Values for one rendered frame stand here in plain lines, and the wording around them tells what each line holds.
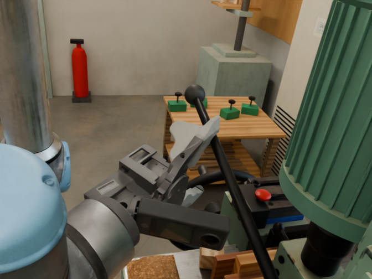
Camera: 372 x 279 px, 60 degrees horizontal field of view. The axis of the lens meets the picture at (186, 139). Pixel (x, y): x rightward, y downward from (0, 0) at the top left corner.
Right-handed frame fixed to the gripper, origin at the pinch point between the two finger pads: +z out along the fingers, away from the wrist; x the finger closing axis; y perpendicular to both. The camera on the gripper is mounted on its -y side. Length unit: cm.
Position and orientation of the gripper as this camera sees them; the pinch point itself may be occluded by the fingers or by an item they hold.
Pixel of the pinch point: (213, 156)
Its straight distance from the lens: 51.4
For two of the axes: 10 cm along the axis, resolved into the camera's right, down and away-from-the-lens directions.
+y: -8.0, -4.6, 3.9
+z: 5.9, -4.4, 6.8
